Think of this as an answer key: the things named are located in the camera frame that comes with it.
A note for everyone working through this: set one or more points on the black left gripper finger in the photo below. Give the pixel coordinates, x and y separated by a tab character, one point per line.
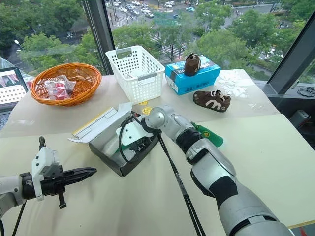
81	170
77	177

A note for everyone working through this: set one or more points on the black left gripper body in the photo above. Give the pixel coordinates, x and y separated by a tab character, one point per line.
50	185

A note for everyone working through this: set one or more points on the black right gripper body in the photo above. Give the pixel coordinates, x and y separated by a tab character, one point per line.
141	147

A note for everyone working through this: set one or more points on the dark grey shoebox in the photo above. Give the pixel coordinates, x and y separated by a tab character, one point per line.
108	132

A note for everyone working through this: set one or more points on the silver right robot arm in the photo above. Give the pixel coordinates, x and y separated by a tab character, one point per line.
216	177

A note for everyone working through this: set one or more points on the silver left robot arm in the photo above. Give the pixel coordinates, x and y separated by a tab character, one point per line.
8	188

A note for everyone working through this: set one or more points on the white paper in shoebox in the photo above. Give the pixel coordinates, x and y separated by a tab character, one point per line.
112	147

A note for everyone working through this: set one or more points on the blue shoebox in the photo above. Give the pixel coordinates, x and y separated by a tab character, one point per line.
194	82

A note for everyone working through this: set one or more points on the open laptop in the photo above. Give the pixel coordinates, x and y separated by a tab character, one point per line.
11	93

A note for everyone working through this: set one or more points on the yellow round tag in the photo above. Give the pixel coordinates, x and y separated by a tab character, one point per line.
147	110

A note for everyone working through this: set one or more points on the green sock with yellow logo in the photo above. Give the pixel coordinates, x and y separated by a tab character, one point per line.
209	134

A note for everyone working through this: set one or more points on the white card in basket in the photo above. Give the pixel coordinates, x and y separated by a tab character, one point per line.
131	75

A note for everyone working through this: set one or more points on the white perforated plastic basket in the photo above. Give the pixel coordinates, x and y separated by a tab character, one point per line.
140	73

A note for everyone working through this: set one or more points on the orange wicker basket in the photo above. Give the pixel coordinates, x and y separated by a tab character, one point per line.
81	92

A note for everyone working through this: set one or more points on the brown child's shoe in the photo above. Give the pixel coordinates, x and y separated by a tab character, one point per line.
192	64
211	101

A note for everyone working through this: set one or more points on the clear bag with red items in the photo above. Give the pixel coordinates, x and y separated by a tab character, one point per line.
59	87

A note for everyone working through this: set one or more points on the crumpled clear plastic wrap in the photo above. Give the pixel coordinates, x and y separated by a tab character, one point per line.
233	84

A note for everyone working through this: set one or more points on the dark window pillar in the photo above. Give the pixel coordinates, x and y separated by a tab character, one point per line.
99	34

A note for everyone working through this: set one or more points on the small clear plastic scrap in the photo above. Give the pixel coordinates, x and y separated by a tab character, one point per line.
256	106

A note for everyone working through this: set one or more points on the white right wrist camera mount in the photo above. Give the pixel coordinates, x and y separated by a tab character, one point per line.
134	134

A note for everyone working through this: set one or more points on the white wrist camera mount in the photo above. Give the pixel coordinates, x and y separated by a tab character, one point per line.
44	161
134	134

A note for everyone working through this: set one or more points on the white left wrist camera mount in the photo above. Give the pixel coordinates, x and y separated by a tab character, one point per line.
44	161

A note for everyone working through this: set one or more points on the dark slanted window frame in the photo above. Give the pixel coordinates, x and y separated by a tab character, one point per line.
292	56

